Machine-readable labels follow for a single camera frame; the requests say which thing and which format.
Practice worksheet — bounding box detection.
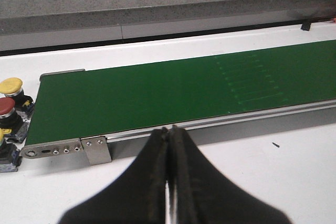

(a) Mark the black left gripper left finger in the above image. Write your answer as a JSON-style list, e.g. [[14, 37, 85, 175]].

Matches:
[[59, 128, 167, 223]]

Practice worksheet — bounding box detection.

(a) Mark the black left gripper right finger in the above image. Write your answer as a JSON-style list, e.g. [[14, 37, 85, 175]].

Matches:
[[169, 126, 290, 223]]

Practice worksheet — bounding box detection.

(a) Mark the green conveyor belt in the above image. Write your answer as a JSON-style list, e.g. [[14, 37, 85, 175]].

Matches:
[[26, 40, 335, 145]]

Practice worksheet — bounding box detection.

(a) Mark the small black sensor block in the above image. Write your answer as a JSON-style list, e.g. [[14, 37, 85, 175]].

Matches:
[[301, 22, 311, 31]]

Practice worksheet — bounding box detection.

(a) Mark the grey stone counter slab left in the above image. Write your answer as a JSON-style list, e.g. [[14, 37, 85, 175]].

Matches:
[[0, 0, 274, 36]]

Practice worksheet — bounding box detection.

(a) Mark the aluminium conveyor side rail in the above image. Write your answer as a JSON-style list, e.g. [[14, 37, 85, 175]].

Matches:
[[105, 99, 335, 143]]

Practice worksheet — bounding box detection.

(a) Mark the metal conveyor end bracket left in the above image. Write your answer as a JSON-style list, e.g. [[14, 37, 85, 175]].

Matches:
[[20, 136, 112, 165]]

